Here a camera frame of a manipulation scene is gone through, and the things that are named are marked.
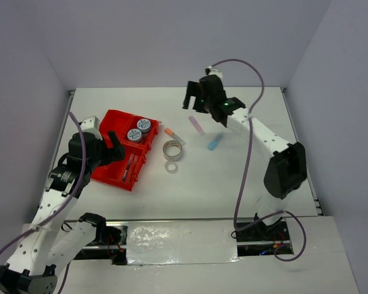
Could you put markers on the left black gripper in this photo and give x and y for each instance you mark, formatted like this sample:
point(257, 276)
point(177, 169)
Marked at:
point(118, 149)

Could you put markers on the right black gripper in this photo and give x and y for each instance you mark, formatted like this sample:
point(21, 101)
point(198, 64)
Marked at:
point(193, 89)

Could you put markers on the red pen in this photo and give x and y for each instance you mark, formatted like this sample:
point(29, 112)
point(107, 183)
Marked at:
point(127, 167)

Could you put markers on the blue white bottle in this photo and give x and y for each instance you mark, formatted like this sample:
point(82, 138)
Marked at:
point(134, 135)
point(144, 125)

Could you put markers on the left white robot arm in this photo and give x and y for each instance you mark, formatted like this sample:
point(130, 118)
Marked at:
point(37, 261)

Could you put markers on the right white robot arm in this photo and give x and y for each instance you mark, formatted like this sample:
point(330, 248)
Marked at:
point(286, 167)

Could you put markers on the pink highlighter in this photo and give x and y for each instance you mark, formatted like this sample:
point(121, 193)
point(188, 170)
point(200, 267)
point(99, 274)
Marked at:
point(196, 125)

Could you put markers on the orange capped highlighter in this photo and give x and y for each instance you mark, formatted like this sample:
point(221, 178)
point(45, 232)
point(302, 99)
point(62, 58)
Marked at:
point(174, 136)

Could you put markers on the blue capped highlighter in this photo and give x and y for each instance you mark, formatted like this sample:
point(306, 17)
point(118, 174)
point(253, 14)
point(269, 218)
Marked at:
point(215, 141)

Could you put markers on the large clear tape roll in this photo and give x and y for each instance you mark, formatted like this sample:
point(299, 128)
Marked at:
point(172, 150)

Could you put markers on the small clear tape roll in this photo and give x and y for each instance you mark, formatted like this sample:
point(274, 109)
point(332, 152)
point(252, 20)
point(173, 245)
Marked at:
point(171, 167)

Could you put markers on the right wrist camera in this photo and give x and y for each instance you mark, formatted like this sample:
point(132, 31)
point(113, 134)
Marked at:
point(210, 70)

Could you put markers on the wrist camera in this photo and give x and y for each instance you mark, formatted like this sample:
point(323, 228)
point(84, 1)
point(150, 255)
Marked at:
point(91, 125)
point(210, 70)

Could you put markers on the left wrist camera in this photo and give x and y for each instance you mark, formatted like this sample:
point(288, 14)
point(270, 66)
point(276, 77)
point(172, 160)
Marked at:
point(91, 125)

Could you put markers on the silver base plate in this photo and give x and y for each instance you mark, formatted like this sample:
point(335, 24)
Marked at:
point(184, 243)

